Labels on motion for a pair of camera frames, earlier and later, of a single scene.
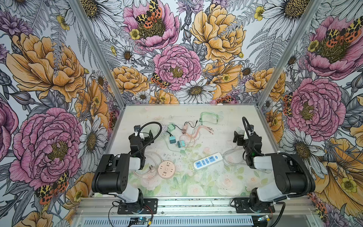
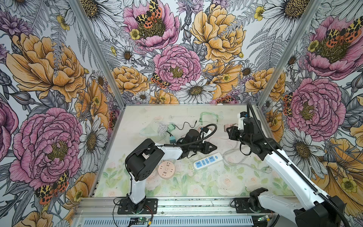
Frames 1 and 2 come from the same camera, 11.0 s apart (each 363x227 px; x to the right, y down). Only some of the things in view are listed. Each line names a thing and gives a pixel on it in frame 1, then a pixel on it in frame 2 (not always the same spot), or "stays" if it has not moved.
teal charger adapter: x=172 y=139 stays
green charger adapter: x=171 y=127 stays
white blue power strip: x=208 y=160 stays
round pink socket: x=166 y=170 stays
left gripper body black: x=147 y=142 -> x=203 y=147
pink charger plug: x=184 y=129 -> x=228 y=126
